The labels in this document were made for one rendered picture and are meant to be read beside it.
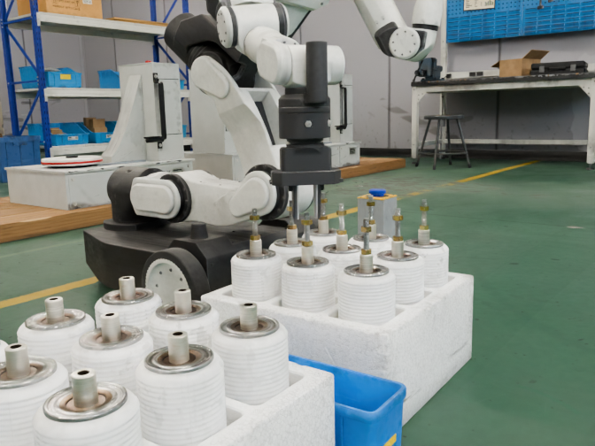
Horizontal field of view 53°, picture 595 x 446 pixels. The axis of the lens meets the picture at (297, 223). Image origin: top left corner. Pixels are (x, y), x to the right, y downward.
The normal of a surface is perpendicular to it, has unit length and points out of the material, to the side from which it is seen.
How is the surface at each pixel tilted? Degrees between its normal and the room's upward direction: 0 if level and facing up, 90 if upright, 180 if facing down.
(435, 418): 0
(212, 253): 45
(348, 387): 88
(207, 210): 90
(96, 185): 90
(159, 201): 90
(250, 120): 114
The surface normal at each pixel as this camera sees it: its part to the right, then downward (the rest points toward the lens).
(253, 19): 0.34, -0.01
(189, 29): -0.61, 0.16
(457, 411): -0.03, -0.98
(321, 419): 0.81, 0.09
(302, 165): 0.13, 0.18
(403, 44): -0.41, 0.18
